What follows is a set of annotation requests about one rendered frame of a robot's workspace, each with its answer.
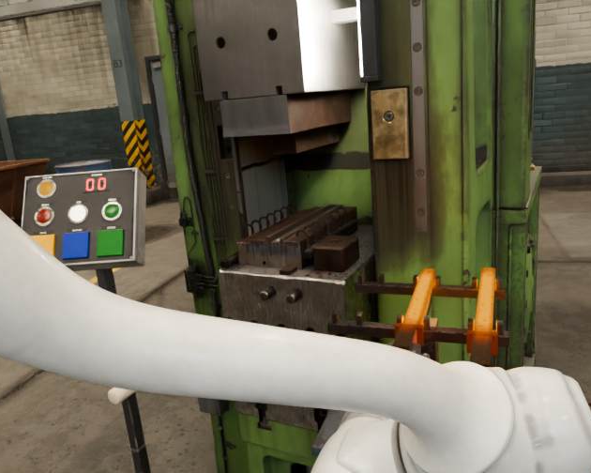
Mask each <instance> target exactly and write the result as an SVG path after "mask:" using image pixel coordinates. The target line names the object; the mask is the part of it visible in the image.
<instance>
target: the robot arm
mask: <svg viewBox="0 0 591 473"><path fill-rule="evenodd" d="M393 343H394V342H390V343H388V344H380V343H372V342H367V341H361V340H356V339H350V338H344V337H339V336H333V335H326V334H321V333H315V332H308V331H303V330H296V329H290V328H279V327H273V326H268V325H261V324H255V323H250V322H243V321H237V320H232V319H225V318H219V317H214V316H207V315H201V314H196V313H185V312H180V311H174V310H169V309H165V308H161V307H156V306H152V305H148V304H144V303H141V302H137V301H134V300H131V299H128V298H123V297H120V296H118V295H116V294H113V293H111V292H109V291H106V290H104V289H102V288H100V287H98V286H96V285H94V284H93V283H91V282H89V281H87V280H86V279H84V278H82V277H81V276H79V275H78V274H76V273H75V272H73V271H72V270H70V269H69V268H68V267H66V266H65V265H64V264H62V263H61V262H60V261H59V260H57V259H56V258H55V257H54V256H52V255H51V254H50V253H49V252H47V251H46V250H45V249H44V248H43V247H42V246H40V245H39V244H38V243H37V242H36V241H35V240H34V239H33V238H32V237H30V236H29V235H28V234H26V233H25V231H24V230H23V229H22V228H20V227H19V226H18V225H17V224H16V223H15V222H14V221H12V220H11V219H10V218H9V217H8V216H6V215H5V214H4V213H3V212H2V211H1V210H0V357H1V358H4V359H9V360H13V361H16V362H19V363H21V364H25V365H28V366H31V367H35V368H38V369H40V370H44V371H47V372H51V373H54V374H61V375H63V376H67V377H71V378H75V379H79V380H83V381H87V382H91V383H96V384H101V385H104V386H109V387H115V388H120V389H131V390H137V391H143V392H151V393H158V394H167V395H177V396H187V397H197V398H207V399H219V400H229V401H239V402H251V403H261V404H281V405H291V406H303V407H313V408H323V409H333V410H343V411H346V412H345V414H344V416H343V419H342V421H341V423H340V425H339V427H338V429H337V432H336V433H335V434H334V435H333V436H331V437H330V438H329V439H328V440H327V442H326V444H325V445H324V447H323V448H322V450H321V452H320V454H319V456H318V458H317V460H316V462H315V464H314V466H313V468H312V470H311V473H591V410H590V408H589V406H588V404H587V401H586V400H585V398H584V396H583V392H582V390H581V388H580V386H579V384H578V382H577V381H575V380H574V379H573V378H571V377H569V376H566V375H563V374H562V373H561V372H559V371H557V370H554V369H548V368H540V367H519V368H515V369H511V370H507V371H505V370H504V369H502V368H499V367H495V368H490V367H483V366H481V365H478V364H476V363H473V362H468V361H453V362H449V363H445V364H440V363H438V362H436V361H433V360H431V359H430V355H429V354H427V353H424V354H422V355H420V354H421V345H420V343H417V330H416V331H415V334H414V337H413V340H412V343H411V346H410V349H409V350H403V349H400V348H397V347H393V346H392V345H393Z"/></svg>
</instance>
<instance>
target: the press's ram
mask: <svg viewBox="0 0 591 473"><path fill-rule="evenodd" d="M191 2H192V9H193V17H194V24H195V31H196V38H197V46H198V54H199V61H200V69H201V76H202V83H203V90H204V98H205V102H210V101H221V100H229V99H248V98H258V97H268V96H278V95H289V94H302V93H315V92H328V91H342V90H353V89H363V88H365V83H362V82H360V77H363V76H362V75H361V65H360V47H359V29H358V11H357V0H191Z"/></svg>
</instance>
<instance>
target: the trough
mask: <svg viewBox="0 0 591 473"><path fill-rule="evenodd" d="M334 207H336V206H326V207H324V208H322V209H320V210H319V211H317V212H315V213H313V214H311V215H309V216H308V217H306V218H305V219H303V220H301V221H298V222H296V223H294V224H292V225H291V226H289V227H287V228H285V229H283V230H281V231H279V232H278V233H277V234H275V235H273V236H270V237H269V241H270V242H276V243H280V242H279V241H276V239H278V238H280V237H283V236H285V235H286V234H288V233H290V232H292V231H294V230H295V229H296V228H298V227H300V226H302V225H303V224H305V223H307V222H309V221H311V220H313V219H315V218H317V217H319V216H320V215H322V214H324V213H326V212H327V211H328V210H330V209H332V208H334Z"/></svg>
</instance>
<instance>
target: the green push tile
mask: <svg viewBox="0 0 591 473"><path fill-rule="evenodd" d="M124 234H125V230H124V229H117V230H105V231H98V244H97V257H107V256H119V255H124Z"/></svg>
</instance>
